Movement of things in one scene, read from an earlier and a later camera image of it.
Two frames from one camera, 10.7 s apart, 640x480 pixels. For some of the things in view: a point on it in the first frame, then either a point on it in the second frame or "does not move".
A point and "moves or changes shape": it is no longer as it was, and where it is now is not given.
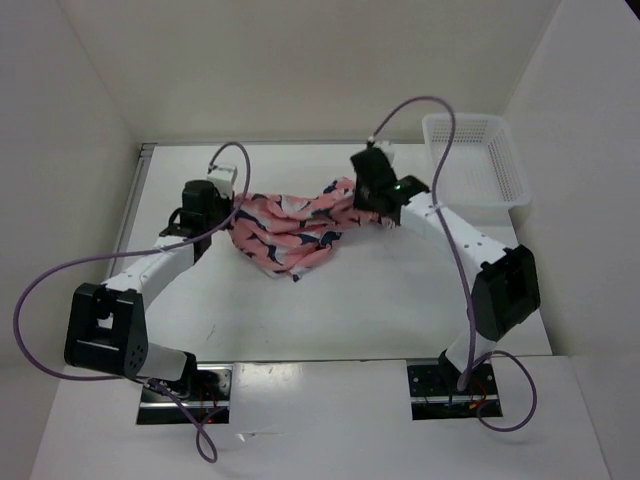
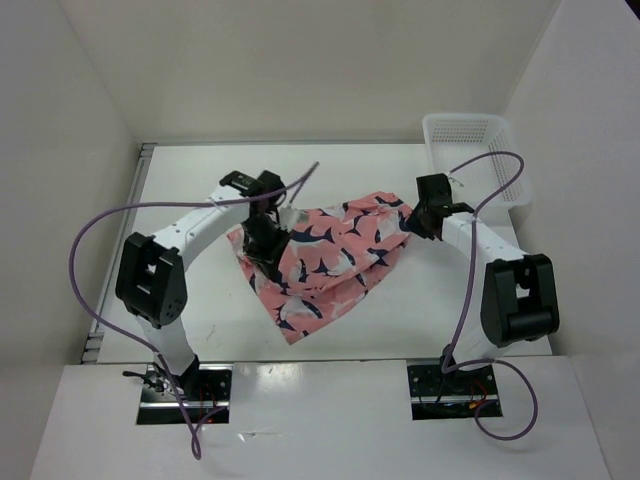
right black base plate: x=435 y=395 does not move
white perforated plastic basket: x=484 y=168 does not move
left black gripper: x=226 y=202 → x=270 y=260
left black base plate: x=209 y=401 does not move
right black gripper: x=359 y=202 → x=415 y=226
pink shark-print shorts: x=286 y=236 moves or changes shape
